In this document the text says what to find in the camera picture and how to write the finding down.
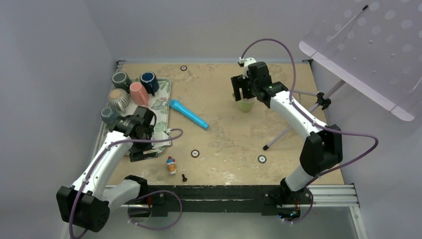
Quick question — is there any ice cream cone toy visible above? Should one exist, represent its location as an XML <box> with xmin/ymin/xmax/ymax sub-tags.
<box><xmin>166</xmin><ymin>156</ymin><xmax>177</xmax><ymax>175</ymax></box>

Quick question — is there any striped ribbed mug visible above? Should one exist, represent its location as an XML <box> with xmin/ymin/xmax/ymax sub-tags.
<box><xmin>108</xmin><ymin>88</ymin><xmax>130</xmax><ymax>113</ymax></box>

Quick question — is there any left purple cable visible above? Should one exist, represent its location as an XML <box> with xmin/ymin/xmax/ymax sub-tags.
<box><xmin>68</xmin><ymin>128</ymin><xmax>184</xmax><ymax>239</ymax></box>

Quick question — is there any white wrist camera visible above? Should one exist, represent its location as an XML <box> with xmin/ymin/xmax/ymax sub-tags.
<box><xmin>151</xmin><ymin>131</ymin><xmax>173</xmax><ymax>149</ymax></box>
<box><xmin>238</xmin><ymin>57</ymin><xmax>257</xmax><ymax>79</ymax></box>

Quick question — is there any navy blue mug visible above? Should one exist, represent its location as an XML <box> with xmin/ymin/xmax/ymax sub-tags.
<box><xmin>139</xmin><ymin>71</ymin><xmax>160</xmax><ymax>96</ymax></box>

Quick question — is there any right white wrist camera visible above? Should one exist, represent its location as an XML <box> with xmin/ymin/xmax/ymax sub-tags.
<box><xmin>238</xmin><ymin>57</ymin><xmax>257</xmax><ymax>79</ymax></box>

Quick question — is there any floral serving tray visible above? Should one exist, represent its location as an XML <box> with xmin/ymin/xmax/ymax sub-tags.
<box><xmin>123</xmin><ymin>78</ymin><xmax>171</xmax><ymax>157</ymax></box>

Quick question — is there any dark grey-green mug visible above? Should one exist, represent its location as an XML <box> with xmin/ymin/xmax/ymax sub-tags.
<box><xmin>112</xmin><ymin>72</ymin><xmax>132</xmax><ymax>93</ymax></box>

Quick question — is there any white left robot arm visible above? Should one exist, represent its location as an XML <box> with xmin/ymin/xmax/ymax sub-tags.
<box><xmin>56</xmin><ymin>107</ymin><xmax>156</xmax><ymax>232</ymax></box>

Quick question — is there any white tripod stand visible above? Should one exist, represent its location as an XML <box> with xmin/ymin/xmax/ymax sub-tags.
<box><xmin>263</xmin><ymin>80</ymin><xmax>345</xmax><ymax>150</ymax></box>

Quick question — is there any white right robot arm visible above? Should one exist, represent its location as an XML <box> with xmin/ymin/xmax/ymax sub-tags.
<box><xmin>231</xmin><ymin>58</ymin><xmax>343</xmax><ymax>203</ymax></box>

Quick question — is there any grey-blue mug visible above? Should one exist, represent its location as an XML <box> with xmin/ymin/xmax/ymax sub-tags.
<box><xmin>100</xmin><ymin>107</ymin><xmax>120</xmax><ymax>125</ymax></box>

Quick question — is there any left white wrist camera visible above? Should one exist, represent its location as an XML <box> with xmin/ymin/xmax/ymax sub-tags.
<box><xmin>151</xmin><ymin>131</ymin><xmax>173</xmax><ymax>149</ymax></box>

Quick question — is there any blue plastic flashlight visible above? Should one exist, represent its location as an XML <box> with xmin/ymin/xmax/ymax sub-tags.
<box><xmin>169</xmin><ymin>99</ymin><xmax>209</xmax><ymax>129</ymax></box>

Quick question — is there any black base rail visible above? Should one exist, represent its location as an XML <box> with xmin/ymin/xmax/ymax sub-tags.
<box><xmin>125</xmin><ymin>185</ymin><xmax>311</xmax><ymax>218</ymax></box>

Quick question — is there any pink mug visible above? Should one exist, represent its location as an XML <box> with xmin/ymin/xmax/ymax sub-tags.
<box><xmin>129</xmin><ymin>82</ymin><xmax>149</xmax><ymax>107</ymax></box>

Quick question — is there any light green mug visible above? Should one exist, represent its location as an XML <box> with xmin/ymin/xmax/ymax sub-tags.
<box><xmin>235</xmin><ymin>93</ymin><xmax>256</xmax><ymax>113</ymax></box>

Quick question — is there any perforated white lamp panel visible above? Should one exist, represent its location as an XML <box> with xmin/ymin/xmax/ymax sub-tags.
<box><xmin>299</xmin><ymin>0</ymin><xmax>422</xmax><ymax>121</ymax></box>

